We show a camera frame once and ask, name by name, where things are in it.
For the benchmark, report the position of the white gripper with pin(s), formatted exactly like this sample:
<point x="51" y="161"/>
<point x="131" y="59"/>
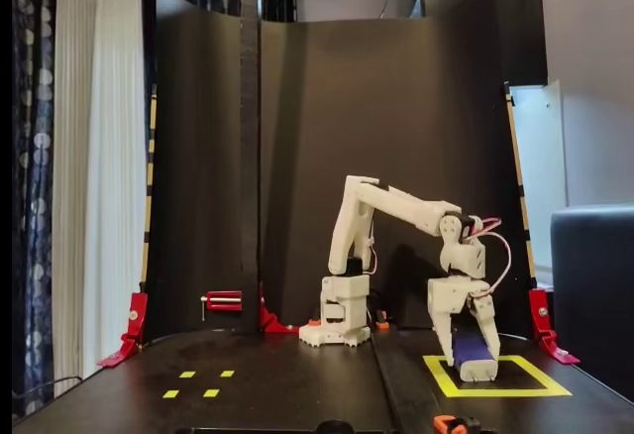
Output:
<point x="447" y="296"/>

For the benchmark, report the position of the blue and white charger block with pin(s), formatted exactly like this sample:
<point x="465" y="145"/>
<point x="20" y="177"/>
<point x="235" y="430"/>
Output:
<point x="473" y="350"/>

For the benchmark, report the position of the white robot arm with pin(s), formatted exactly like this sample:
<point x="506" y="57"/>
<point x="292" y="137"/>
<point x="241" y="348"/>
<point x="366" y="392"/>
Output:
<point x="347" y="226"/>

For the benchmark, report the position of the yellow tape square outline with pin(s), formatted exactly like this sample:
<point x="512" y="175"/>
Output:
<point x="495" y="393"/>

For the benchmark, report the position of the red corner clamp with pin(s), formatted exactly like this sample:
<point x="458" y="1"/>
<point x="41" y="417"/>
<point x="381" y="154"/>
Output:
<point x="541" y="315"/>
<point x="135" y="322"/>

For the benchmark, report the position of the orange and black clamp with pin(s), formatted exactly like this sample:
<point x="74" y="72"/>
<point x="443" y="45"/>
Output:
<point x="446" y="425"/>

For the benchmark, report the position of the dark blue armchair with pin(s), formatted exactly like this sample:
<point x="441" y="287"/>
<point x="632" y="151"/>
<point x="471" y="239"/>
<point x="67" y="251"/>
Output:
<point x="594" y="295"/>

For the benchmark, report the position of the small orange base clamp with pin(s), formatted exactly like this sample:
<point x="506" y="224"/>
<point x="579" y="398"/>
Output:
<point x="313" y="323"/>

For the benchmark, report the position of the yellow black striped stick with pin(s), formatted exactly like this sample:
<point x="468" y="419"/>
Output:
<point x="519" y="181"/>
<point x="150" y="181"/>

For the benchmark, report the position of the white cabinet door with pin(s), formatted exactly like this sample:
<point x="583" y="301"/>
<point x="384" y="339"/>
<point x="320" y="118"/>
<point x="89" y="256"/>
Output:
<point x="537" y="171"/>

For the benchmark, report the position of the red screw clamp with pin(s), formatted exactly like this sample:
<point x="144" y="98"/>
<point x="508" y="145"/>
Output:
<point x="225" y="301"/>

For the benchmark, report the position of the black backdrop board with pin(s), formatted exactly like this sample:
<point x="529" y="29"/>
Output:
<point x="297" y="132"/>

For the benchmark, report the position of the white pleated curtain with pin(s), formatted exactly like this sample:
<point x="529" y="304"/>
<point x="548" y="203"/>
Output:
<point x="99" y="181"/>

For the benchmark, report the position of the dark blue patterned curtain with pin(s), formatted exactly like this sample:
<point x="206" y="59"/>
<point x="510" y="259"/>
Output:
<point x="32" y="181"/>

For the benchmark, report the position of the black round mount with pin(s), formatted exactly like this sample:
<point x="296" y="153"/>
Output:
<point x="336" y="427"/>

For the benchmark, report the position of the red post bracket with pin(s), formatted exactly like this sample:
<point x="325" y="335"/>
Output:
<point x="270" y="324"/>

